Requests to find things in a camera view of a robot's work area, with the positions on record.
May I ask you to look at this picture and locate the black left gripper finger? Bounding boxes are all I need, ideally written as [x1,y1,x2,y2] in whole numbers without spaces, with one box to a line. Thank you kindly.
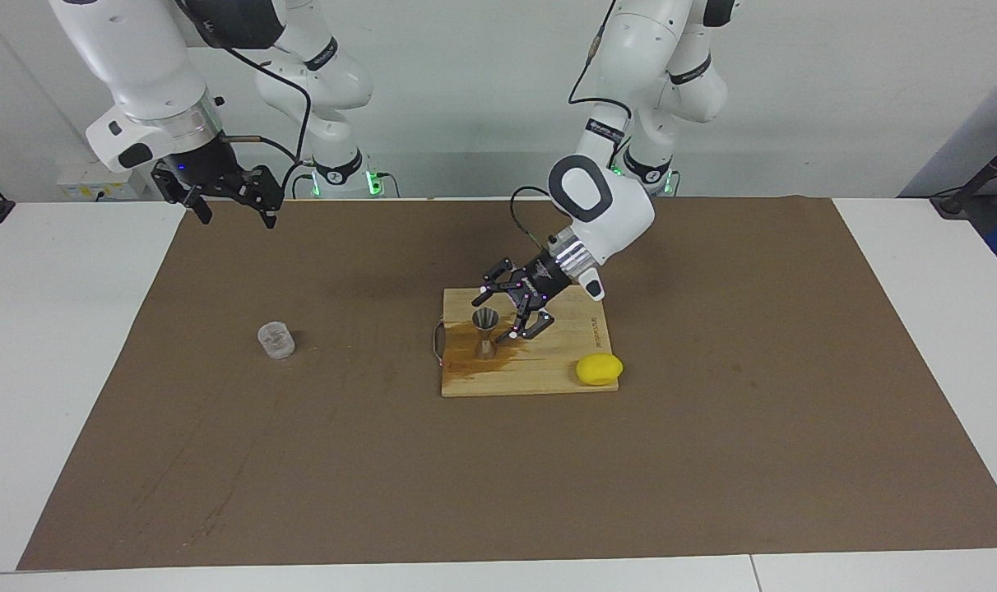
[506,308,556,342]
[471,258,518,309]

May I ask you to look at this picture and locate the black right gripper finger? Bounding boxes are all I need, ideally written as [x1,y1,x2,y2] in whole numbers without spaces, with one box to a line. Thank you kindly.
[162,175,215,226]
[235,164,285,230]

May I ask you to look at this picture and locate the steel jigger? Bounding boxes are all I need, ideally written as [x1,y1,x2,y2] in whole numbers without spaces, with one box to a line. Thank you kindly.
[471,308,503,360]

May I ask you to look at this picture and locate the clear plastic cup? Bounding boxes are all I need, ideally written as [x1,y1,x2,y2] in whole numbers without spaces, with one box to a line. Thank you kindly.
[257,321,296,360]

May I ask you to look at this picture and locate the wooden cutting board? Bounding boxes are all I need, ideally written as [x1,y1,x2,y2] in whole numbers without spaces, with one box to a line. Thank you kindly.
[431,284,620,398]

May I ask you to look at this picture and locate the yellow lemon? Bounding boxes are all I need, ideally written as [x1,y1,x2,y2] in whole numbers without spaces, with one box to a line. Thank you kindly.
[576,353,624,386]

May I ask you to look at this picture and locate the white socket box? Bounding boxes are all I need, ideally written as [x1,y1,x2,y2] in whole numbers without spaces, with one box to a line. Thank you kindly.
[57,160,141,202]

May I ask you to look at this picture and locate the brown table mat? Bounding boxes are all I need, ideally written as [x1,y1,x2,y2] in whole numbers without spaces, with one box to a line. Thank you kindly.
[17,196,997,571]

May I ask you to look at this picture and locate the black stand pole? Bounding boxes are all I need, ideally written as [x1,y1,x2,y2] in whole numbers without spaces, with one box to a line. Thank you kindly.
[930,132,997,219]

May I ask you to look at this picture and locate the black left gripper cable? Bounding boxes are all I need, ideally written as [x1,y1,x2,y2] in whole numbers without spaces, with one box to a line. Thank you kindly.
[509,0,631,247]

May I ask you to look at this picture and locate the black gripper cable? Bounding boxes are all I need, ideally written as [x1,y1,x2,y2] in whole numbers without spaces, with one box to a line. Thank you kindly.
[182,0,314,194]
[509,0,631,247]

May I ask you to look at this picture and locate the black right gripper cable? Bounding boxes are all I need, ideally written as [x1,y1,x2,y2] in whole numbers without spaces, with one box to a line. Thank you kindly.
[182,0,314,194]

